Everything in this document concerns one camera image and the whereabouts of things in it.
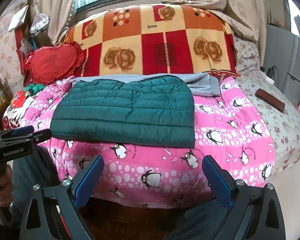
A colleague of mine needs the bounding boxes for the white paper sheet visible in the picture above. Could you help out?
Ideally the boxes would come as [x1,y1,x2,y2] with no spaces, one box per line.
[9,6,28,32]

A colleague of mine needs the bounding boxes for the grey refrigerator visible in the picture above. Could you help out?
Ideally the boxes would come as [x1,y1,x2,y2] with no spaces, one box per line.
[265,25,300,99]

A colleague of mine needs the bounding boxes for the beige patterned curtain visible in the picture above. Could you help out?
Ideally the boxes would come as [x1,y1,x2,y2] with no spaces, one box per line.
[161,0,268,43]
[30,0,79,43]

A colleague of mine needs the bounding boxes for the floral bed sheet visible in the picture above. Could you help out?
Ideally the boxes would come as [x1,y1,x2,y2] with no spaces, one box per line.
[234,36,300,178]

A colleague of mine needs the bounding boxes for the person's left hand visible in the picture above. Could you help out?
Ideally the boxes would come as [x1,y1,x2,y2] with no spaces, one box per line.
[0,165,13,207]

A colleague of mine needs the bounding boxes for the red and white printed cloth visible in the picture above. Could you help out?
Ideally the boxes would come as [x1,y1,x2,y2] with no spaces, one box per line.
[2,91,34,130]

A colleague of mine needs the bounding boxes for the clear plastic bag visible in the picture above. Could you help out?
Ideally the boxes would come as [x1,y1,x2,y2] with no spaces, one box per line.
[29,12,50,33]

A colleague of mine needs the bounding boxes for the rose print checkered blanket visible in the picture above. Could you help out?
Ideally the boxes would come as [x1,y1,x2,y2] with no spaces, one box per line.
[62,4,240,78]

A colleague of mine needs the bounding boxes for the white charger with cables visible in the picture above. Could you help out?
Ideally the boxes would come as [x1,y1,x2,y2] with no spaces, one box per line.
[261,65,277,84]

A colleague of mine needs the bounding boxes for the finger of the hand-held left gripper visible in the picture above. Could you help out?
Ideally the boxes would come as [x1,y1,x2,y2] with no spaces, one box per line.
[31,129,52,144]
[11,126,35,138]

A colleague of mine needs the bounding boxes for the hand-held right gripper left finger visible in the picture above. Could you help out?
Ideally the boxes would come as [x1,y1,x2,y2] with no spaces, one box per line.
[20,155,105,240]

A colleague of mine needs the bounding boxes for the person's blue jeans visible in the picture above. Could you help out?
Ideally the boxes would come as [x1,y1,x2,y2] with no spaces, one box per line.
[12,145,230,240]

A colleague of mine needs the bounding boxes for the green ruffled cloth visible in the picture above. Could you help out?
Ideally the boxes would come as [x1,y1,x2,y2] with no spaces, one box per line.
[24,83,47,94]

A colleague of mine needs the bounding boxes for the brown leather case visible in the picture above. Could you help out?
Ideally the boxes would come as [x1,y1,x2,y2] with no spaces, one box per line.
[255,88,286,113]

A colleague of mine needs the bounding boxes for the pink penguin print blanket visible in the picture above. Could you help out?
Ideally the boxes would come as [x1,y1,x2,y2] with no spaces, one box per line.
[22,76,275,209]

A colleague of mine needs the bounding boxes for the red heart-shaped ruffled pillow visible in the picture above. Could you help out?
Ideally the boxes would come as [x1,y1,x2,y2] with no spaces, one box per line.
[23,42,85,85]

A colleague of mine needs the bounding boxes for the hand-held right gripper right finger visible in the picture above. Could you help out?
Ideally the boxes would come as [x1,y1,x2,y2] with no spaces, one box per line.
[202,155,285,240]

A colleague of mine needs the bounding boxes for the grey knit garment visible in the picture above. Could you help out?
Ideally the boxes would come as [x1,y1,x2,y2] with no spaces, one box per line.
[75,73,220,97]

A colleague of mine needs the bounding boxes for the green quilted puffer jacket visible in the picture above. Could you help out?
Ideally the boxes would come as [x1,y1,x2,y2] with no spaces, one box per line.
[51,76,196,147]

